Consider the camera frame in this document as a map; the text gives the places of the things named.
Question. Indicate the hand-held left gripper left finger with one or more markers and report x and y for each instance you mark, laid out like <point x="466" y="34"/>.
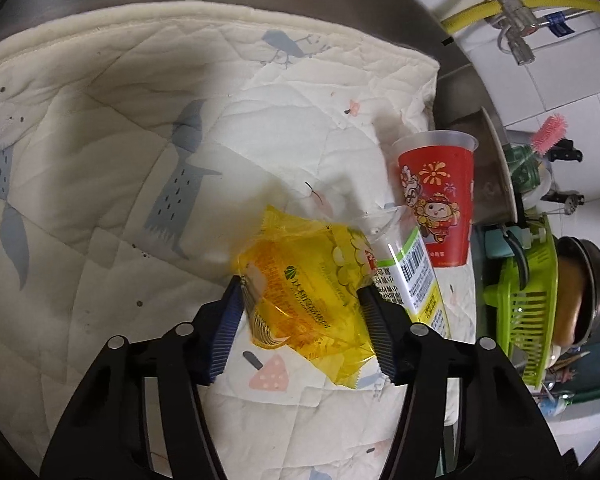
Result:
<point x="225" y="332"/>

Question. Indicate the red printed plastic cup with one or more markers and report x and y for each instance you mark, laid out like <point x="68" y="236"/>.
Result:
<point x="435" y="195"/>

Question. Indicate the pink bottle brush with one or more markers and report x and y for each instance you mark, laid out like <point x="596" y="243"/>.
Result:
<point x="550" y="132"/>

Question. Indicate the yellow snack wrapper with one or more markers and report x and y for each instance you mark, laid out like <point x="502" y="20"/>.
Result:
<point x="300" y="280"/>

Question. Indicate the metal gas valve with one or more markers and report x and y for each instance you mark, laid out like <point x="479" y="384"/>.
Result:
<point x="515" y="5"/>

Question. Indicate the cream quilted printed mat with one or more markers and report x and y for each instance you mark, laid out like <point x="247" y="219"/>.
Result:
<point x="105" y="135"/>

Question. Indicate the green dish rack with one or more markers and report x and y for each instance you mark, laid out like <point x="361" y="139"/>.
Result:
<point x="525" y="310"/>

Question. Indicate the metal saucepan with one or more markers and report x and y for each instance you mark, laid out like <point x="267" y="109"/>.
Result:
<point x="490" y="175"/>

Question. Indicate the small green drink carton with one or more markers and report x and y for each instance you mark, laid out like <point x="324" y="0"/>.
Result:
<point x="420" y="280"/>

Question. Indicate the teal bottle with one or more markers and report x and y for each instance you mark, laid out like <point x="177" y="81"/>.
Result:
<point x="500" y="245"/>

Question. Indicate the brown bowl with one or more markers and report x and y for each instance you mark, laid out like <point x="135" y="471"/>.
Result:
<point x="570" y="305"/>

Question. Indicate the dark metal bowl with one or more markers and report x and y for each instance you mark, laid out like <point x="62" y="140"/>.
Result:
<point x="599" y="270"/>

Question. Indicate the green glass jar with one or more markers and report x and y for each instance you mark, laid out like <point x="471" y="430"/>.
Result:
<point x="525" y="170"/>

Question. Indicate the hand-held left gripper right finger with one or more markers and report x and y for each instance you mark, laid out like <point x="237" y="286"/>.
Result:
<point x="378" y="332"/>

